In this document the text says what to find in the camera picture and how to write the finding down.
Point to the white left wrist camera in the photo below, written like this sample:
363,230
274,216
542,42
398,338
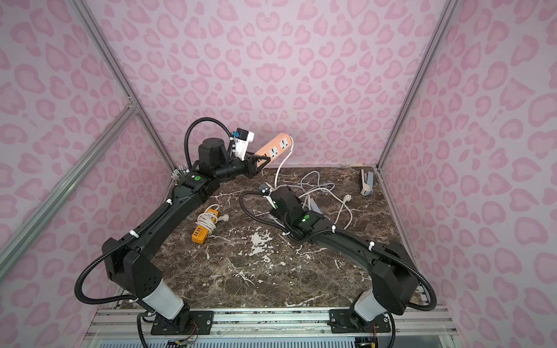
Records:
241,139

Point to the pink power strip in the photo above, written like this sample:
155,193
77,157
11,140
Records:
277,146

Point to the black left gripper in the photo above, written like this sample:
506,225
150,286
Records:
251,164

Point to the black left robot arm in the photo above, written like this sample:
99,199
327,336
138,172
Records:
128,261

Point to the grey stapler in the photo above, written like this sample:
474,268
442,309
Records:
367,182

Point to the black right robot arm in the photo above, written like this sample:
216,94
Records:
396,284

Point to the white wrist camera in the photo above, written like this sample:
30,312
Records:
241,139
266,189

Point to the grey-blue power strip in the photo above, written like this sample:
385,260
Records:
312,205

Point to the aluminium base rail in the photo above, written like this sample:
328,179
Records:
311,327

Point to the pink pencil cup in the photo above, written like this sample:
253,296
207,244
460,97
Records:
178,174

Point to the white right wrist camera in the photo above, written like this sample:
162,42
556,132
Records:
266,189

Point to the yellow power strip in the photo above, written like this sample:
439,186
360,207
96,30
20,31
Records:
205,224

